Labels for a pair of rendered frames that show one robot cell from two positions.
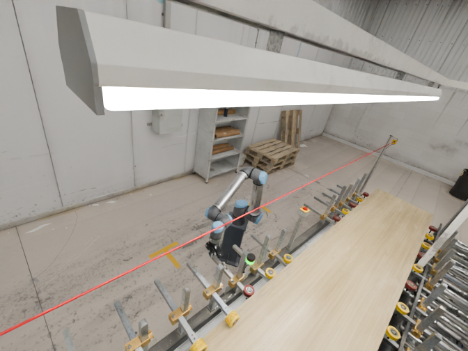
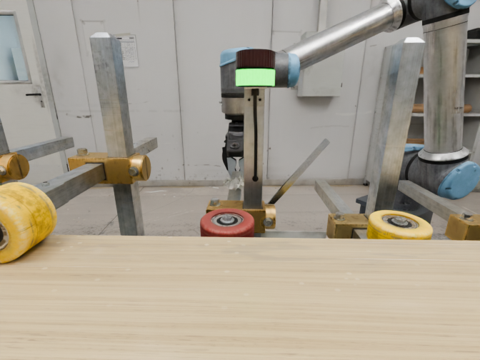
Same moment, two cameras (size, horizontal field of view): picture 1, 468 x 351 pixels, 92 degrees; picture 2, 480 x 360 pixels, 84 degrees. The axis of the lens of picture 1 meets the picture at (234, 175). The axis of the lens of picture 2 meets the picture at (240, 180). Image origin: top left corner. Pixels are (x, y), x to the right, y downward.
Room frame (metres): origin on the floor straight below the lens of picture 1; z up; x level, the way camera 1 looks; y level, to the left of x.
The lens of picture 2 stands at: (0.82, -0.56, 1.08)
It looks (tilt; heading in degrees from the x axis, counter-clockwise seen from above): 18 degrees down; 50
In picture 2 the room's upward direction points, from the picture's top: straight up
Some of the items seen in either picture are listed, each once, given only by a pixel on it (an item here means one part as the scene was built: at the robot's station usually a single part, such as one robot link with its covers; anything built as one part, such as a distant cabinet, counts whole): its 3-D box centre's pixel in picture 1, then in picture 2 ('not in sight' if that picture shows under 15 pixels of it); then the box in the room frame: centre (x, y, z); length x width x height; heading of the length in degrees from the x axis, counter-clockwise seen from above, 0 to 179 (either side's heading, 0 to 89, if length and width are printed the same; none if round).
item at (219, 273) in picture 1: (215, 288); (123, 172); (0.97, -0.03, 0.94); 0.03 x 0.03 x 0.48; 49
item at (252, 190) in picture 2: (239, 273); (252, 190); (1.15, -0.20, 0.90); 0.03 x 0.03 x 0.48; 49
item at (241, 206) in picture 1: (241, 208); (406, 163); (2.11, -0.16, 0.79); 0.17 x 0.15 x 0.18; 64
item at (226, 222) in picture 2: (247, 294); (227, 250); (1.03, -0.27, 0.85); 0.08 x 0.08 x 0.11
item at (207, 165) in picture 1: (221, 139); (424, 123); (4.20, 0.39, 0.78); 0.90 x 0.45 x 1.55; 142
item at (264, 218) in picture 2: (237, 280); (241, 216); (1.13, -0.19, 0.85); 0.13 x 0.06 x 0.05; 139
